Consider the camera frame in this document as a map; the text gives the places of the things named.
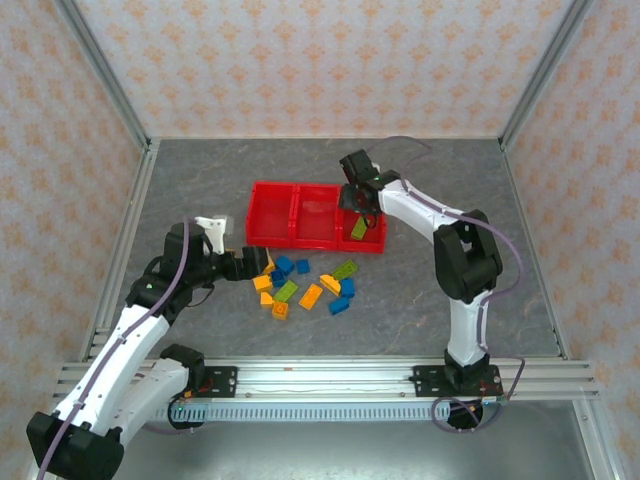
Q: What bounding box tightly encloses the slotted grey cable duct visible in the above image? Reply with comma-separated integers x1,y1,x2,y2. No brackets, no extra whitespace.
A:
152,402,504,423

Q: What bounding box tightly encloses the long orange lego brick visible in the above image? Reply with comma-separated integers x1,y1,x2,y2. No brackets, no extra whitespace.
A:
298,283,324,310

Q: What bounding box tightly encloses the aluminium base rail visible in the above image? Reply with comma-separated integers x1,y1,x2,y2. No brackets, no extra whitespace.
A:
52,355,601,401

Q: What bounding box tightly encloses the aluminium side rail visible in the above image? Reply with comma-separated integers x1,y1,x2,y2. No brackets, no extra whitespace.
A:
498,139,572,361
77,138,162,361

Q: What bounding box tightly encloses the aluminium frame post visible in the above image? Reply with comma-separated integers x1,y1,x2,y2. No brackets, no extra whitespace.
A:
498,0,599,151
52,0,154,151

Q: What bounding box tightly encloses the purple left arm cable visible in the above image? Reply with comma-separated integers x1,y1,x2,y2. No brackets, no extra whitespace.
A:
37,215,201,474

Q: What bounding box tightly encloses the grey metal panel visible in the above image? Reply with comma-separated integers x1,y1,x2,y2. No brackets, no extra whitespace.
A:
114,419,596,480

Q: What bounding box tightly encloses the red plastic bin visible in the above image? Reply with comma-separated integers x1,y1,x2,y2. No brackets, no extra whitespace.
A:
291,183,346,251
337,185,390,255
244,180,300,250

